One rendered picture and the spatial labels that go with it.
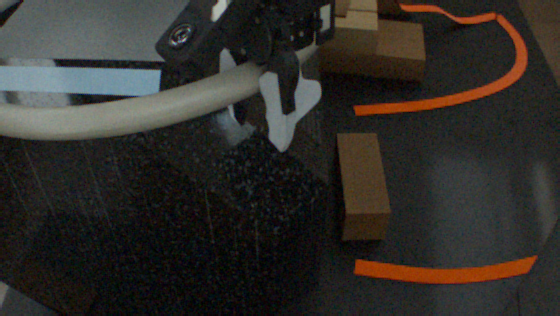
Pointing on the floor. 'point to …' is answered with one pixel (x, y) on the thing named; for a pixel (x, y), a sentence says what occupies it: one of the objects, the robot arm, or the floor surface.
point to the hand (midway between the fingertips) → (255, 130)
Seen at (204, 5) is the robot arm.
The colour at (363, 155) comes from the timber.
